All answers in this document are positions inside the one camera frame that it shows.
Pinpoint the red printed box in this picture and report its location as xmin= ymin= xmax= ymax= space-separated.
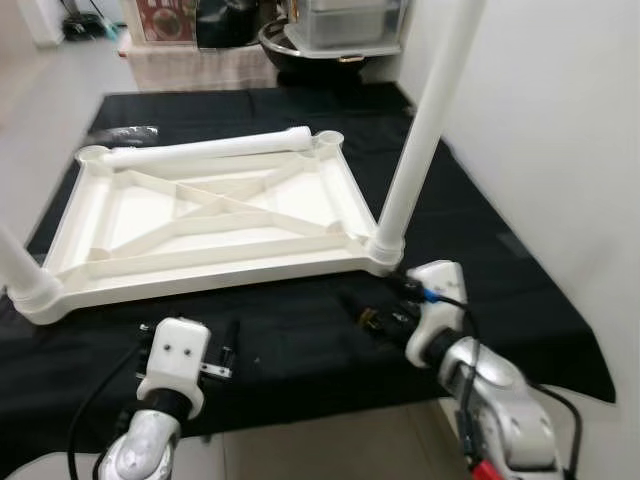
xmin=135 ymin=0 xmax=196 ymax=46

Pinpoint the black round basin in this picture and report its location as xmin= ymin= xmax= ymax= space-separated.
xmin=258 ymin=20 xmax=401 ymax=79

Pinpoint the coiled black cable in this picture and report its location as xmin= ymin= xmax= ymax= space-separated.
xmin=60 ymin=15 xmax=111 ymax=43

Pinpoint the pink patterned floor mat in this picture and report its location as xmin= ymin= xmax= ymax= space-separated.
xmin=125 ymin=45 xmax=276 ymax=93

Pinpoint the clear plastic storage box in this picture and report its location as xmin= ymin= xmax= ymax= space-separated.
xmin=285 ymin=0 xmax=413 ymax=56

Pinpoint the white plastic table top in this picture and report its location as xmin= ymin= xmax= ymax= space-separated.
xmin=15 ymin=130 xmax=406 ymax=326

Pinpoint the white plastic table leg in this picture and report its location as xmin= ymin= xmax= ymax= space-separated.
xmin=100 ymin=127 xmax=314 ymax=169
xmin=370 ymin=0 xmax=488 ymax=266
xmin=0 ymin=225 xmax=63 ymax=311

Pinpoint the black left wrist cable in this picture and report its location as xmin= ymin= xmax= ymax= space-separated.
xmin=68 ymin=340 xmax=151 ymax=480

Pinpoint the clear plastic bag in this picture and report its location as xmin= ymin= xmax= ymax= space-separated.
xmin=100 ymin=125 xmax=159 ymax=146

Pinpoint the black bag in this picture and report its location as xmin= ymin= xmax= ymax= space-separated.
xmin=195 ymin=0 xmax=263 ymax=51

